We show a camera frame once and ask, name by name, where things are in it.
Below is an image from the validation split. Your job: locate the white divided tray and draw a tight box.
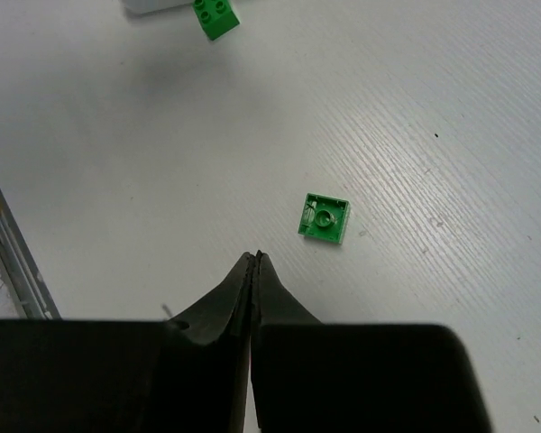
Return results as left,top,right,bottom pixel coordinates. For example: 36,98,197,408
120,0,193,16

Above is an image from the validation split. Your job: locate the aluminium table frame rail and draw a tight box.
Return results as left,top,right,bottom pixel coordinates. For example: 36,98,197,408
0,189,61,319

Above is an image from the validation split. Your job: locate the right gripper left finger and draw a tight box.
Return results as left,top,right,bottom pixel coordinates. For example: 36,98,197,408
0,253,254,432

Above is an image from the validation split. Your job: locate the green lego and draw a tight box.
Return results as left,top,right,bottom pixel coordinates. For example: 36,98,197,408
298,193,351,244

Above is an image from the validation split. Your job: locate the green lego brick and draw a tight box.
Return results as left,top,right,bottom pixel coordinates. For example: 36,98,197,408
192,0,240,41

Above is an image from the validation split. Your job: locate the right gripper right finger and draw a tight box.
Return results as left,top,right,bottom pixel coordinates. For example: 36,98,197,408
251,253,492,432

